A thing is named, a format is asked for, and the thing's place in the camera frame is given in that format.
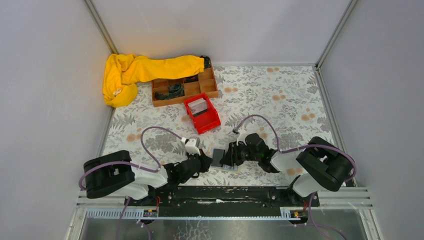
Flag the black card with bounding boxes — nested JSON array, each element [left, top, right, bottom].
[[211, 148, 225, 168]]

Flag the red plastic bin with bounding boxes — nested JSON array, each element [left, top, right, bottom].
[[183, 93, 221, 134]]

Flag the beige card holder wallet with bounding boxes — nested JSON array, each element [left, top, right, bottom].
[[211, 162, 239, 172]]

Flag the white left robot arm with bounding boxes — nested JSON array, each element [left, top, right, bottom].
[[78, 150, 213, 200]]

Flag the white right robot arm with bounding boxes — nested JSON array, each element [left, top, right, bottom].
[[219, 130, 356, 198]]

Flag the stack of cards in bin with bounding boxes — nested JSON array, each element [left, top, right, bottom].
[[187, 98, 208, 117]]

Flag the wooden compartment tray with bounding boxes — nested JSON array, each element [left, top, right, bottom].
[[151, 66, 219, 107]]

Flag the yellow cloth garment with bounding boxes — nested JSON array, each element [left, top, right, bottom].
[[102, 54, 211, 108]]

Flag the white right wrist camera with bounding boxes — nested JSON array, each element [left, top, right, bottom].
[[232, 128, 248, 145]]

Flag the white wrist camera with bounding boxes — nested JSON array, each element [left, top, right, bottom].
[[232, 128, 248, 145], [180, 137, 201, 155]]

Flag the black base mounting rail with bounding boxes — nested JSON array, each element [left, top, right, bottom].
[[129, 186, 320, 218]]

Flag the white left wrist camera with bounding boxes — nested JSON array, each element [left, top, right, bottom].
[[180, 137, 201, 155]]

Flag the dark strap in tray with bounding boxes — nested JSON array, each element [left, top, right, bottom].
[[154, 82, 186, 101]]

